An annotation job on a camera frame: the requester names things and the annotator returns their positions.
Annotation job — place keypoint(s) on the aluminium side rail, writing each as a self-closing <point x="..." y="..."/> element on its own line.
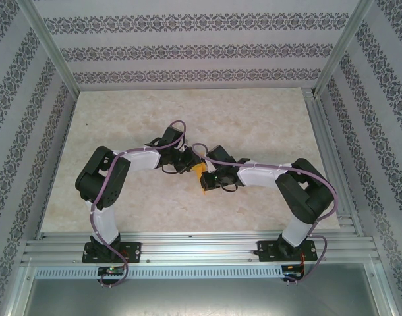
<point x="314" y="112"/>

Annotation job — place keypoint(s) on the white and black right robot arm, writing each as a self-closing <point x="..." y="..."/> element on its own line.
<point x="260" y="174"/>

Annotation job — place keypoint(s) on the grey metal sheet panel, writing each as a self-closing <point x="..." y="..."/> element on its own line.
<point x="201" y="296"/>

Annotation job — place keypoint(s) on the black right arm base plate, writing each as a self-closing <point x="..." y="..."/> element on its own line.
<point x="267" y="251"/>

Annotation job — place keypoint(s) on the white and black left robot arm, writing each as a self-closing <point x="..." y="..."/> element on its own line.
<point x="141" y="161"/>

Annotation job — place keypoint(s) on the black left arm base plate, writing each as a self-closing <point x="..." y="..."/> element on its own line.
<point x="133" y="251"/>

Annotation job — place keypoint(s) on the aluminium frame post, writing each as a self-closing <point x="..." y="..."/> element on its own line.
<point x="49" y="42"/>
<point x="344" y="46"/>

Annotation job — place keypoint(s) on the orange paper sheet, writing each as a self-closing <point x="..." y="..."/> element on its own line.
<point x="198" y="169"/>

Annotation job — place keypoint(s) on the aluminium mounting rail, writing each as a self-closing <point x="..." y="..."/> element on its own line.
<point x="201" y="247"/>

